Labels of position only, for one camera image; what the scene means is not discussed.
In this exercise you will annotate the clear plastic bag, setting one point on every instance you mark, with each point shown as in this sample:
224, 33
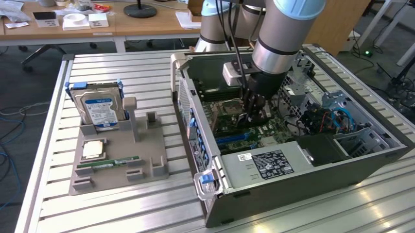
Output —
12, 11

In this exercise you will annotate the green RAM stick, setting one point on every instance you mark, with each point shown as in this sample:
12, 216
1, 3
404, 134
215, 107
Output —
107, 163

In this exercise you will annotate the red small parts bag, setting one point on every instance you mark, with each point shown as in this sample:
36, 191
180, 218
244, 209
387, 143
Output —
100, 7

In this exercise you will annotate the grey power supply unit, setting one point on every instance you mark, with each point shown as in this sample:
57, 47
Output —
239, 170

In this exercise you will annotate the white paper stack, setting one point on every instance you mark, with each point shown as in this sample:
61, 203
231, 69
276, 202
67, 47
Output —
188, 21

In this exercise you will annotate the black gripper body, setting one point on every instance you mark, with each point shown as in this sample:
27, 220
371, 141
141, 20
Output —
266, 85

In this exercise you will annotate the silver disk bay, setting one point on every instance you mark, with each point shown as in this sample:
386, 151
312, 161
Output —
363, 143

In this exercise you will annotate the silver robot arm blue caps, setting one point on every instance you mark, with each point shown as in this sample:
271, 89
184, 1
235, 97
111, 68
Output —
284, 36

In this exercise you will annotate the black office chair base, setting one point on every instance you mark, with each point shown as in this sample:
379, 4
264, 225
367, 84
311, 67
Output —
35, 55

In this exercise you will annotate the white red paper label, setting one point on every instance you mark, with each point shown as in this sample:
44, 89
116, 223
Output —
16, 25

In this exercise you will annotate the white flat cardboard box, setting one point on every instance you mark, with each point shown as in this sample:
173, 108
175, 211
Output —
76, 27

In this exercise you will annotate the grey parts rack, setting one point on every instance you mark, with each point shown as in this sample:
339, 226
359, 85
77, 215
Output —
109, 178

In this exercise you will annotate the white table frame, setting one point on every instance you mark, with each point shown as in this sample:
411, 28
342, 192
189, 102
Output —
404, 58

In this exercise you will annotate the black lamp base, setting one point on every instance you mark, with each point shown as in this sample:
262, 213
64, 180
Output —
140, 11

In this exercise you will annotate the blue case release latch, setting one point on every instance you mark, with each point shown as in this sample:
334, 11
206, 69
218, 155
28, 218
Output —
204, 179

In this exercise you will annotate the silver CPU chip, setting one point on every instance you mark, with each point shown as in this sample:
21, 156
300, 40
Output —
92, 149

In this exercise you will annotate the black graphics card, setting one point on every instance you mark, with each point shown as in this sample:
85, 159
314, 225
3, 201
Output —
234, 123

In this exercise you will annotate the white tape roll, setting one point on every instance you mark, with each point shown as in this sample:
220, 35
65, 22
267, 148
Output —
73, 18

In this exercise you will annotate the silver drive cage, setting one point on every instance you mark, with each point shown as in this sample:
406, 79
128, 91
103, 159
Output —
298, 97

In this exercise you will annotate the CPU socket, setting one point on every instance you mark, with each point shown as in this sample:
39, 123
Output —
231, 106

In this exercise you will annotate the white square box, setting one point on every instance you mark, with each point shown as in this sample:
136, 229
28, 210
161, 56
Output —
97, 20

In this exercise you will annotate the dark grey PC case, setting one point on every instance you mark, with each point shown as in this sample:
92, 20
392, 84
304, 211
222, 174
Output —
291, 194

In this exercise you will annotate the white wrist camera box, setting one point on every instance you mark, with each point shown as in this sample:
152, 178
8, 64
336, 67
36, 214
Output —
234, 72

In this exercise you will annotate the blue expansion slot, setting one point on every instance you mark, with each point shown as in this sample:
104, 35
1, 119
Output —
234, 138

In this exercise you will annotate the brown cardboard box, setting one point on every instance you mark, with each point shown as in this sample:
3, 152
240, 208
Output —
193, 7

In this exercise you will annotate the green motherboard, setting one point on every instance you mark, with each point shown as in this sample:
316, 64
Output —
275, 131

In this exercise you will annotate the wooden office desk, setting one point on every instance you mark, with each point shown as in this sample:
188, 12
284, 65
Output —
48, 35
155, 26

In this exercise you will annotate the hard disk blue carrier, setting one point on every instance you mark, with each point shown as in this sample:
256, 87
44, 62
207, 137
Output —
97, 109

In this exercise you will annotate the white box black top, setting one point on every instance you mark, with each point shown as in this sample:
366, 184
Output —
45, 19

